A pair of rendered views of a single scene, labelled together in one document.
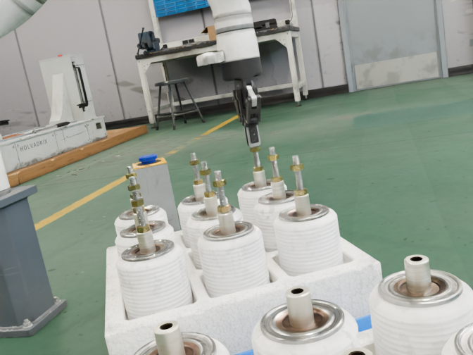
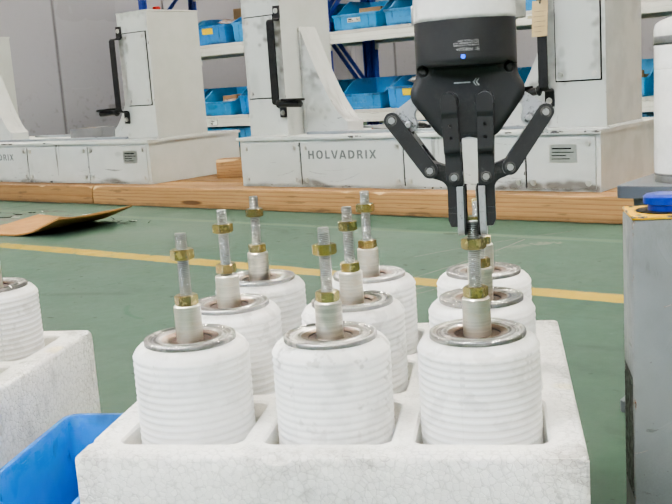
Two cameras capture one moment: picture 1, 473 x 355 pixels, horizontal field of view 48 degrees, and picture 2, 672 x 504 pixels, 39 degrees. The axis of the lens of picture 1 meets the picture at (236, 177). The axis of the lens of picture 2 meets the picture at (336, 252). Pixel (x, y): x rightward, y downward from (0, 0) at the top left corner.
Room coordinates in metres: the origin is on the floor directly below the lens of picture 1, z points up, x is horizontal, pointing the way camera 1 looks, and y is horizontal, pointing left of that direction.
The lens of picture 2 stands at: (1.16, -0.76, 0.45)
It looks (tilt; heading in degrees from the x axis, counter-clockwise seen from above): 10 degrees down; 112
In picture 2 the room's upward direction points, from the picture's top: 4 degrees counter-clockwise
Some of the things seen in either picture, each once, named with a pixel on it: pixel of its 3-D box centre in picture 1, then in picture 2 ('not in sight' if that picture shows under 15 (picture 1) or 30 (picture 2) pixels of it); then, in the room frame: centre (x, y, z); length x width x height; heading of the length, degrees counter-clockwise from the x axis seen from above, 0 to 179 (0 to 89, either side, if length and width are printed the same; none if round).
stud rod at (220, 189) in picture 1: (222, 196); (224, 249); (0.74, 0.03, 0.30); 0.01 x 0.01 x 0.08
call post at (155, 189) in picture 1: (163, 232); (666, 372); (1.13, 0.18, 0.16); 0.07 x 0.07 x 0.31; 11
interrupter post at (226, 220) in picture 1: (226, 222); (228, 291); (0.74, 0.03, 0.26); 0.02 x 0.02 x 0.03
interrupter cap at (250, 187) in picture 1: (260, 185); (477, 333); (0.99, -0.04, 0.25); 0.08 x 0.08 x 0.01
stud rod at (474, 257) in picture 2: (256, 159); (474, 268); (0.99, -0.04, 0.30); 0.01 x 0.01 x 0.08
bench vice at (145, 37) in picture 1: (148, 41); not in sight; (5.52, 0.63, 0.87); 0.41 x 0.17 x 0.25; 164
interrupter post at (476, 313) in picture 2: (260, 179); (476, 317); (0.99, -0.04, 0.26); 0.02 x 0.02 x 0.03
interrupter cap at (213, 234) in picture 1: (228, 231); (229, 305); (0.74, 0.03, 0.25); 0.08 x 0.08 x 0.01
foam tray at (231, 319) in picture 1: (229, 301); (362, 466); (0.86, 0.05, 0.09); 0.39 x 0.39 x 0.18; 11
